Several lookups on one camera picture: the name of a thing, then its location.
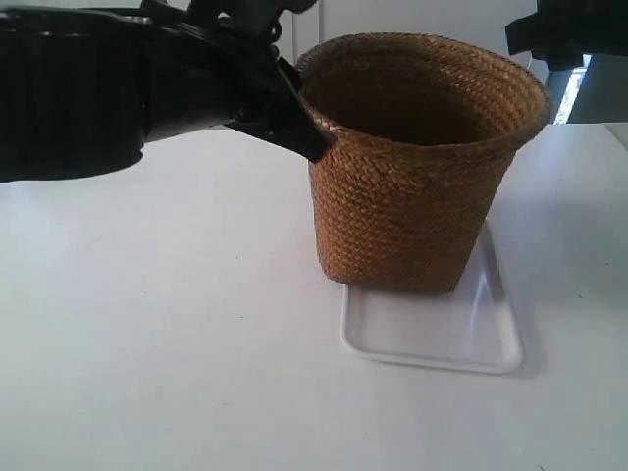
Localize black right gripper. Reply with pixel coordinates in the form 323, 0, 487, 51
504, 0, 627, 72

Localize brown woven wicker basket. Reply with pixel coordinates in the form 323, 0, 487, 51
295, 32, 550, 293

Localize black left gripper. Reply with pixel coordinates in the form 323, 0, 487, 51
141, 1, 336, 162

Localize white rectangular plastic tray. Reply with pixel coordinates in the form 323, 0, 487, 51
340, 225, 524, 375

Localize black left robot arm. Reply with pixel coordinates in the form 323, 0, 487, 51
1, 1, 334, 183

